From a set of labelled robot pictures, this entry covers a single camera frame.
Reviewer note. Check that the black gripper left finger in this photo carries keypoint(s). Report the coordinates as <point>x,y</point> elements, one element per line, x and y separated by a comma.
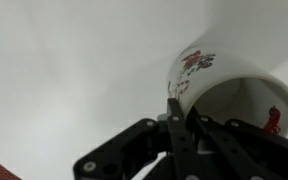
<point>180,140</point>

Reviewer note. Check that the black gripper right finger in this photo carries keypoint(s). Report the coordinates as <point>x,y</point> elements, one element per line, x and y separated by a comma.
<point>250,153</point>

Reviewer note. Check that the white mug with red print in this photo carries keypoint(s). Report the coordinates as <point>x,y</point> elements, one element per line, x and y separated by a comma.
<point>230,63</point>

